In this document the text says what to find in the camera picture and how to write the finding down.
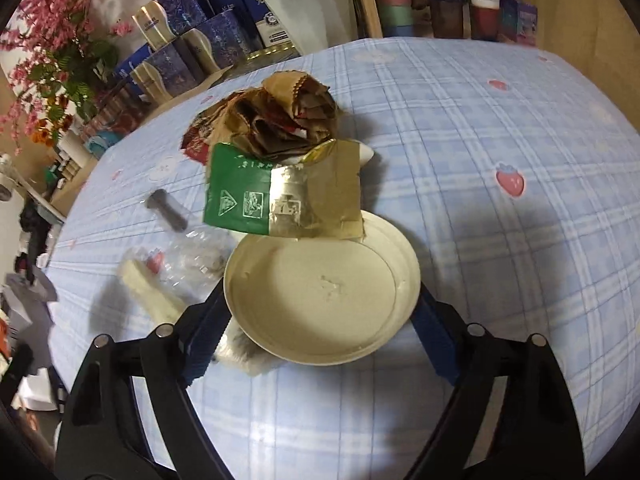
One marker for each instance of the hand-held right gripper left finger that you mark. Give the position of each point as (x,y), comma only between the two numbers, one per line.
(202,350)

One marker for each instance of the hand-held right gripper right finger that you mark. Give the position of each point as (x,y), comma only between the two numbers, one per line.
(437,345)

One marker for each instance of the green and gold wrapper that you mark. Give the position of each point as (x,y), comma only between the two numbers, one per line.
(280,195)

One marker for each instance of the crumpled tissue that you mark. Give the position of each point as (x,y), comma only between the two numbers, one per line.
(245,355)

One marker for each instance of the white stick packet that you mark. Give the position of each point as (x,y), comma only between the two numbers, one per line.
(150,295)

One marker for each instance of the clear plastic wrapper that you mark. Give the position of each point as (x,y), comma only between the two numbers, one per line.
(195,260)

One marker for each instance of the blue plaid tablecloth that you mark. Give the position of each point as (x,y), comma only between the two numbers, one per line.
(500,260)

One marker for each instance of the white cylindrical vase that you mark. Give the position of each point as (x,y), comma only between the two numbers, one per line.
(75,147)

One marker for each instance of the crumpled brown paper bag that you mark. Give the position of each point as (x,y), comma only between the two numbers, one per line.
(280,115)

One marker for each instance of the orange flower bunch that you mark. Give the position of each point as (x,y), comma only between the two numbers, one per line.
(52,120)

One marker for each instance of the blue and gold gift box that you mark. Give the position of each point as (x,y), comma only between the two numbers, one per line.
(175,10)
(220,42)
(165,75)

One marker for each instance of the flat blue box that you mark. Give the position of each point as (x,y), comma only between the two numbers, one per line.
(132,62)

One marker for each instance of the brown cup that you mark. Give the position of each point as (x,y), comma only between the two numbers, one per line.
(450,20)

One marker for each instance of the blue and white box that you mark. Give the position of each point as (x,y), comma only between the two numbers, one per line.
(275,27)

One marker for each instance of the red paper cup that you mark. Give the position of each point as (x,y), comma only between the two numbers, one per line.
(484,17)

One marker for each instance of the purple box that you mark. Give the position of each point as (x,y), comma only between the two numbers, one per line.
(517,20)

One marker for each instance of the pink blossom bouquet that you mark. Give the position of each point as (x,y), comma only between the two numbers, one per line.
(55,45)

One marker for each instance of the small dark blue box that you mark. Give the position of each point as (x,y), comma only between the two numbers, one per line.
(225,2)

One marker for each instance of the white faceted vase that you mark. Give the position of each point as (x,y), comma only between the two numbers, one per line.
(310,10)

